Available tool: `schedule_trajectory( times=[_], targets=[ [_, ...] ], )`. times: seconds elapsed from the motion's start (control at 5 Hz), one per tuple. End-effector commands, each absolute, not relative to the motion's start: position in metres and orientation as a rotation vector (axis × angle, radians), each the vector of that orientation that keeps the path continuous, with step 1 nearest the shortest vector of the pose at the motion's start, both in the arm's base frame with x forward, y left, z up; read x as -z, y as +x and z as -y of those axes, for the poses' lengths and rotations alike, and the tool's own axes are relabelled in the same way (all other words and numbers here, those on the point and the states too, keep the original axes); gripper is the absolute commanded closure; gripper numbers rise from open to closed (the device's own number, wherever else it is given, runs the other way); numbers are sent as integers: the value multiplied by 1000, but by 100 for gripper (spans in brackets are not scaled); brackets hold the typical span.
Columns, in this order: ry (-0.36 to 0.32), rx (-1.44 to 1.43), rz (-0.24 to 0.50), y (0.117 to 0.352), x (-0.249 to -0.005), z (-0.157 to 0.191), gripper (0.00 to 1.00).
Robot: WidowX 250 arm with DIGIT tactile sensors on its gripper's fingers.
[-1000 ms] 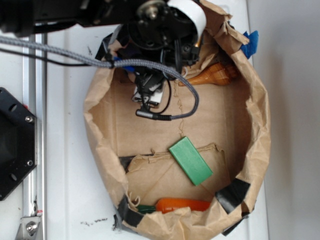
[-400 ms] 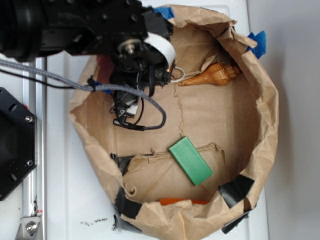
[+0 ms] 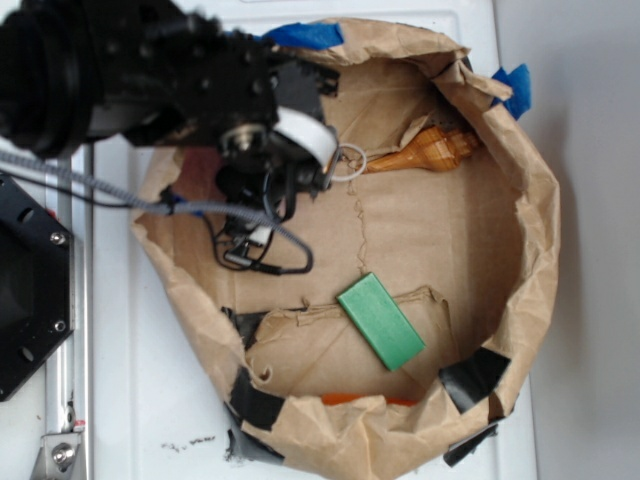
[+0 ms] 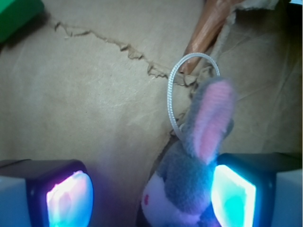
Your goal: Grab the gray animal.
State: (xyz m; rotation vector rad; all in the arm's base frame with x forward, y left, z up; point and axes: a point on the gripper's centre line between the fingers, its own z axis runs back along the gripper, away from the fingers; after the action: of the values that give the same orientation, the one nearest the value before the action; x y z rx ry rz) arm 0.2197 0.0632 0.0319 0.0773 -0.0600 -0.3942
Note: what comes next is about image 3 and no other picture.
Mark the green rectangular block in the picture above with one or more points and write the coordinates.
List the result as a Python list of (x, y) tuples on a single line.
[(381, 322)]

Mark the black tape patch left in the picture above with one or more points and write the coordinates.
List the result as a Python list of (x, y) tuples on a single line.
[(249, 404)]

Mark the black wrist camera with wires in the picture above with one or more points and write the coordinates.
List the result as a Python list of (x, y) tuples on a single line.
[(242, 245)]

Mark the blue tape strip top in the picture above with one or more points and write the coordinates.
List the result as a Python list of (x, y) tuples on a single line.
[(313, 36)]

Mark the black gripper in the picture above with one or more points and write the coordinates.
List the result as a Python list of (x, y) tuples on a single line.
[(189, 83)]

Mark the black tape patch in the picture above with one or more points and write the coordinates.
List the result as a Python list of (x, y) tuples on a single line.
[(469, 381), (249, 404)]

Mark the black tape patch right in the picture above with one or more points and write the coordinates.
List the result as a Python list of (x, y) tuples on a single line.
[(469, 381)]

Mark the blue tape strip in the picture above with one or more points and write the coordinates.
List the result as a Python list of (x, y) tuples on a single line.
[(313, 36), (519, 81)]

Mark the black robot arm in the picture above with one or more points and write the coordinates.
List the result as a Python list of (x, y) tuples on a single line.
[(78, 72)]

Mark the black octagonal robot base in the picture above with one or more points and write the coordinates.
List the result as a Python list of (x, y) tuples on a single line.
[(35, 286)]

